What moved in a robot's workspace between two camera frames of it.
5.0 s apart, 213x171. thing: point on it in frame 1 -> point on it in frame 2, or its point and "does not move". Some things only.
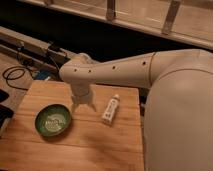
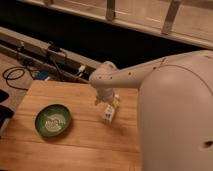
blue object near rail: [42, 75] does not move
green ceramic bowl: [52, 119] does not move
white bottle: [111, 110] does not move
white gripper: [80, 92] -> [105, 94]
